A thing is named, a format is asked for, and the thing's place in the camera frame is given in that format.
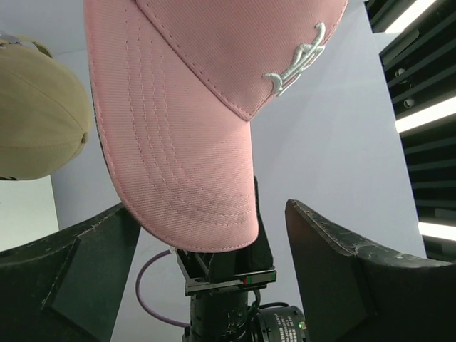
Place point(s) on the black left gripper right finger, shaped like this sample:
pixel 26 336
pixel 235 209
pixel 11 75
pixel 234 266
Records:
pixel 355 289

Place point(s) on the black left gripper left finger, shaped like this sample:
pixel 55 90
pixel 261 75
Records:
pixel 68 286

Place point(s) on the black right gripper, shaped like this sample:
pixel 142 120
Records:
pixel 225 296

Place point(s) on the beige cap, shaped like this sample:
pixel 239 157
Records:
pixel 46 114

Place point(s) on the pink cap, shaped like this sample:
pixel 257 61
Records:
pixel 175 87

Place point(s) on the ceiling light panels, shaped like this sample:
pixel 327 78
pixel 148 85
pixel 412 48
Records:
pixel 419 69

